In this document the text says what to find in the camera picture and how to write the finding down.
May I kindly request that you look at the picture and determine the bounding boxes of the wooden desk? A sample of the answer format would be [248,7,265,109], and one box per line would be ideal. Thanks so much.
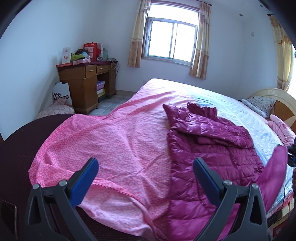
[57,60,118,114]

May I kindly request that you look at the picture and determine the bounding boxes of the pink quilted bundle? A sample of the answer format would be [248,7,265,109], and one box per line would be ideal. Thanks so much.
[35,98,75,120]

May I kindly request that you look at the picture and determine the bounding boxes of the wooden headboard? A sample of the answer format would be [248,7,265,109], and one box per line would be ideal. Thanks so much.
[252,88,296,133]

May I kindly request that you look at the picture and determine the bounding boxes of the white card box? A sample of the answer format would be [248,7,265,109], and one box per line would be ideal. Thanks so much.
[62,47,71,64]

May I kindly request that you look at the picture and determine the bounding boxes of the red gift bag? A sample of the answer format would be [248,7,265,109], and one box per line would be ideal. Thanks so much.
[83,42,102,62]

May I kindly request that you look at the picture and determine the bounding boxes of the magenta puffer jacket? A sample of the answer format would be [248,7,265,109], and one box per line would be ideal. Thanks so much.
[147,101,290,241]

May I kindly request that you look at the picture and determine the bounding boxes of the left beige curtain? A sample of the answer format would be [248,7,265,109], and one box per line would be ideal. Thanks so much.
[128,0,151,68]

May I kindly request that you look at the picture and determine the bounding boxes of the pink and blue bedsheet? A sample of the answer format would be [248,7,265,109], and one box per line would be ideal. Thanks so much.
[29,79,293,240]

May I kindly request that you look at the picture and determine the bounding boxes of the side window beige curtain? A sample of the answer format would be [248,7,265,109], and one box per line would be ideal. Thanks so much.
[268,15,294,91]

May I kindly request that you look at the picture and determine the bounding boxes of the right beige curtain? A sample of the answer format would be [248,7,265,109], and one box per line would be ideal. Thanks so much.
[189,3,211,80]

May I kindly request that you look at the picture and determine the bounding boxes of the patterned pillow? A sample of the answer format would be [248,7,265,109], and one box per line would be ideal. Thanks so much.
[241,95,276,119]

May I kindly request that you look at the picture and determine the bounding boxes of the window with metal frame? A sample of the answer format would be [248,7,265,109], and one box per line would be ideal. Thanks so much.
[142,1,199,66]

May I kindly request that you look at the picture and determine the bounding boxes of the stacked boxes under desk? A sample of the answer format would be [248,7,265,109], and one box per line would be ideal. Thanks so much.
[97,81,105,102]

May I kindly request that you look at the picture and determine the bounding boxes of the green bag on desk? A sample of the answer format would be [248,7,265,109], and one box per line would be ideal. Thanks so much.
[71,54,88,62]

